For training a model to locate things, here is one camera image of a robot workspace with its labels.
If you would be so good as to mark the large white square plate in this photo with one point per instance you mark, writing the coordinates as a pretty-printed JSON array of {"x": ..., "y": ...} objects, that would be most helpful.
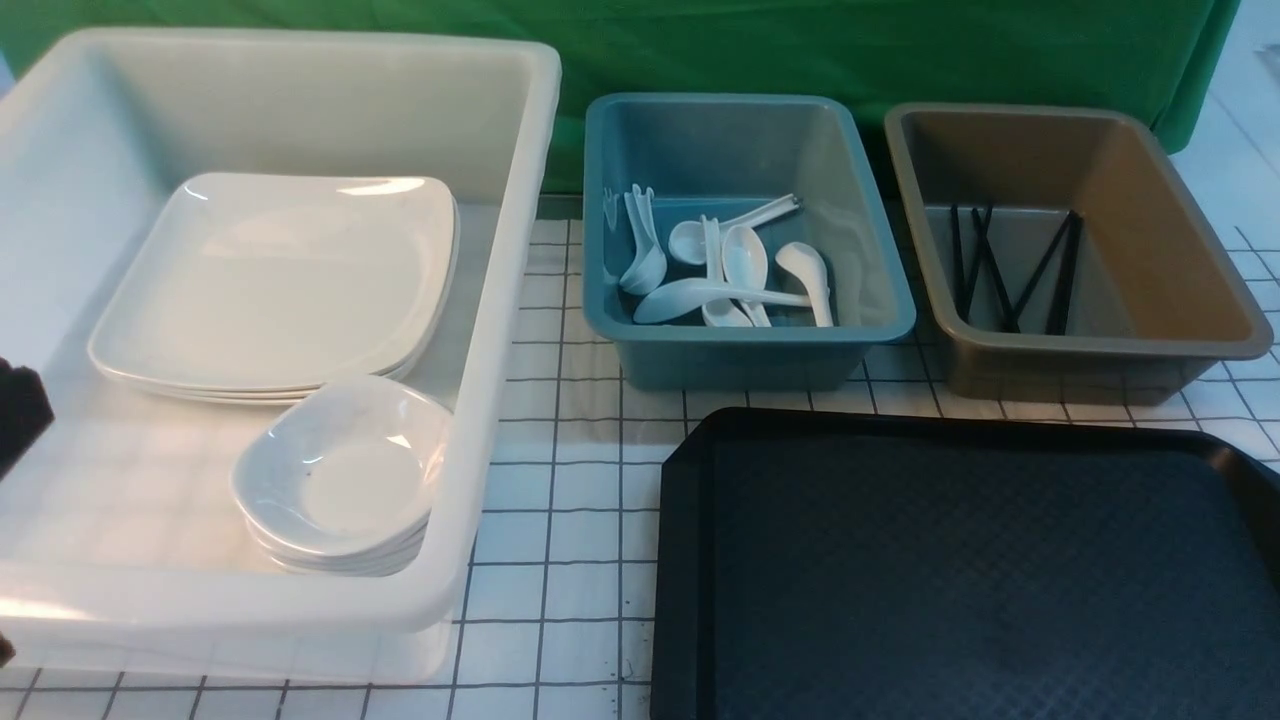
[{"x": 280, "y": 270}]

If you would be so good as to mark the white spoon far left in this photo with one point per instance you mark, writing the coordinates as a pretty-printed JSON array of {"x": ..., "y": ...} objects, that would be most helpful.
[{"x": 648, "y": 270}]

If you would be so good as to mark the black serving tray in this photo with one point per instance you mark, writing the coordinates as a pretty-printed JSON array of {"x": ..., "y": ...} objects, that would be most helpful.
[{"x": 854, "y": 566}]

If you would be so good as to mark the white small bowl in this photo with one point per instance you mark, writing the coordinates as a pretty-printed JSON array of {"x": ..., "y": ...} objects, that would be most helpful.
[
  {"x": 362, "y": 438},
  {"x": 335, "y": 531}
]

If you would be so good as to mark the stacked white bowls in tub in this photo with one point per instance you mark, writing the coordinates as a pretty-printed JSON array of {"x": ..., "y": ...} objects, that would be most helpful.
[{"x": 383, "y": 561}]

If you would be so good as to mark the brown plastic bin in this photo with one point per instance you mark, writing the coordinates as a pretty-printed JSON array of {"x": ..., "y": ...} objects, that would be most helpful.
[{"x": 1156, "y": 299}]

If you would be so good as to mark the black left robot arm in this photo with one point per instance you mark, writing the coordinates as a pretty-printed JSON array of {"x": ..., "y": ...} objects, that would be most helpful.
[{"x": 26, "y": 412}]

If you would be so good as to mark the black chopstick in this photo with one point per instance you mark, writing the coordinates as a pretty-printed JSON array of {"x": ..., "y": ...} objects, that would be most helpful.
[
  {"x": 1002, "y": 295},
  {"x": 962, "y": 294},
  {"x": 1037, "y": 274},
  {"x": 1057, "y": 318}
]

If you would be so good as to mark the teal plastic bin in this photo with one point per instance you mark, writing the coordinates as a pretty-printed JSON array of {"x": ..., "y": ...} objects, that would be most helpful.
[{"x": 718, "y": 156}]

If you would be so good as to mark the green cloth backdrop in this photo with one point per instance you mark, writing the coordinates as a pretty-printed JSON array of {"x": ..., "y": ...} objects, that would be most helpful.
[{"x": 1151, "y": 60}]

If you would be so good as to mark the white spoon long diagonal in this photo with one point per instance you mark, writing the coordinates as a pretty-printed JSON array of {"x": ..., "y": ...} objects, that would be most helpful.
[{"x": 680, "y": 297}]

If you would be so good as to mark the large white plastic tub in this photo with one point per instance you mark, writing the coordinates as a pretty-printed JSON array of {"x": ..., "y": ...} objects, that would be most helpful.
[{"x": 123, "y": 551}]

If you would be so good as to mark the white spoon centre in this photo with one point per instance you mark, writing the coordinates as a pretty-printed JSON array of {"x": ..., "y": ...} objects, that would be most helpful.
[{"x": 744, "y": 259}]

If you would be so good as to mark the white soup spoon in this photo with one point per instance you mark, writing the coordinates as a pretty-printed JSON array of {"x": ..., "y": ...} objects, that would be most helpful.
[{"x": 803, "y": 261}]

